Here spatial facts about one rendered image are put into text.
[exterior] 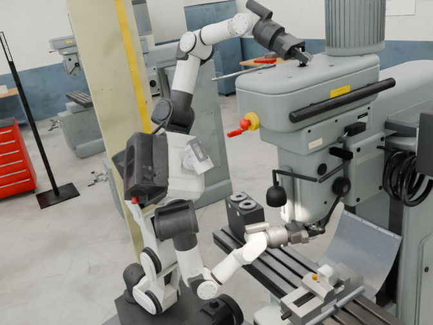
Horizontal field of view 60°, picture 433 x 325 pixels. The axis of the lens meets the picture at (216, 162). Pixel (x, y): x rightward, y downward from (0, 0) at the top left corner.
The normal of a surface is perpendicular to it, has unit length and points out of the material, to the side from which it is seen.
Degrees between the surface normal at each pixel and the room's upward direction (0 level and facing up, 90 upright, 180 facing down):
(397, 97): 90
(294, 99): 90
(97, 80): 90
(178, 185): 58
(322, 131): 90
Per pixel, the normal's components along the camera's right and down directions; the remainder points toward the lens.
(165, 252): 0.66, 0.06
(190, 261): 0.28, 0.29
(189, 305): -0.14, -0.90
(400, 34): -0.84, 0.32
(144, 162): 0.51, -0.31
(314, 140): 0.52, 0.28
